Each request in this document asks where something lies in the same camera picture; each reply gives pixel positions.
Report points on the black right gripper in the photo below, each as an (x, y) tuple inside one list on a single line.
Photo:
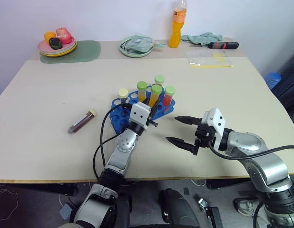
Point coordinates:
[(205, 135)]

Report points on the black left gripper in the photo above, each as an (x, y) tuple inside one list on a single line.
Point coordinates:
[(151, 118)]

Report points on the yellow test tube green cap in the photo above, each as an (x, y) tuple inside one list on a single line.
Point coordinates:
[(154, 93)]

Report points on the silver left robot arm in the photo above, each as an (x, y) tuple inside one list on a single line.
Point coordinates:
[(124, 142)]

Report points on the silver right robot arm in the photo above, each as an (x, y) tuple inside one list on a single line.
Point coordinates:
[(251, 142)]

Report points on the orange test tube green cap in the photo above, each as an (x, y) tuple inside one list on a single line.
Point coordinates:
[(142, 89)]

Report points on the red test tube green cap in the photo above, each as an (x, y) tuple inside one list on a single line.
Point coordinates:
[(169, 95)]

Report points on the clear test tube green cap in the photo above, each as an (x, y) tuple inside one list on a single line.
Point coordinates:
[(159, 79)]

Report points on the blue test tube rack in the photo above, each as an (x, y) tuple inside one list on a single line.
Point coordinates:
[(118, 116)]

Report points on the dark red test tube cream cap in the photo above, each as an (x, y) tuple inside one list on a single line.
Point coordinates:
[(81, 121)]

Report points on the pale green plate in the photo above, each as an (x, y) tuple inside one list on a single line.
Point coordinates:
[(135, 54)]

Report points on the pale green fabric pouch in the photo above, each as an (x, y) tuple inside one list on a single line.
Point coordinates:
[(140, 44)]

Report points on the clear zip bag yellow strip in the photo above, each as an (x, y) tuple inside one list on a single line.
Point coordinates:
[(204, 59)]

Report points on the orange soda bottle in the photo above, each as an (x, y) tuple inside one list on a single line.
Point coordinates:
[(175, 33)]

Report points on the dark rounded shape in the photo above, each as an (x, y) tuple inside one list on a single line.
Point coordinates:
[(178, 209), (125, 211)]

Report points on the green placemat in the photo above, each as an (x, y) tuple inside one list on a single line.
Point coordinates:
[(90, 51)]

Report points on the pale green cloth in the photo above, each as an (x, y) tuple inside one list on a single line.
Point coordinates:
[(201, 38)]

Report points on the black red screwdriver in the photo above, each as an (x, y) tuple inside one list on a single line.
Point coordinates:
[(223, 45)]

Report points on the grey sneaker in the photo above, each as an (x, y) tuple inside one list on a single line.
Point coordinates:
[(244, 207)]

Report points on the yellow plate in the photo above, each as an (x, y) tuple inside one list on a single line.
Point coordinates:
[(66, 52)]

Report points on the blue ribbed stool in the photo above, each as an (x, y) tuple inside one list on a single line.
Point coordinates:
[(273, 80)]

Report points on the pink toy food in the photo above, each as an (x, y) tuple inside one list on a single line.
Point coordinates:
[(64, 35)]

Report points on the black chair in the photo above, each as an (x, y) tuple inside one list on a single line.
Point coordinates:
[(289, 88)]

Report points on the dark toy food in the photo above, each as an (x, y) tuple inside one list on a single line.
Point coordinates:
[(55, 43)]

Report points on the pink plate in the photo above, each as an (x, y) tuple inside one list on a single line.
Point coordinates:
[(43, 46)]

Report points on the orange toy food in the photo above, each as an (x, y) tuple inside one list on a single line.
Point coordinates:
[(49, 36)]

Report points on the grey floor box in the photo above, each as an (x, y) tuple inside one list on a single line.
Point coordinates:
[(66, 211)]

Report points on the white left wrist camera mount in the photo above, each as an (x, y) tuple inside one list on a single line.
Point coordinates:
[(140, 113)]

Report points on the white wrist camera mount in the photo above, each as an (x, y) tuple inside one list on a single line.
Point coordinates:
[(216, 123), (140, 113)]

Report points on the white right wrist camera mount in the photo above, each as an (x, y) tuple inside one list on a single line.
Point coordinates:
[(216, 123)]

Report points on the black table frame beam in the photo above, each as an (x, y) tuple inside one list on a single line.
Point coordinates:
[(42, 188), (228, 183)]

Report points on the metal clamp black bracket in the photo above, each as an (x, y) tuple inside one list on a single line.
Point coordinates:
[(210, 211)]

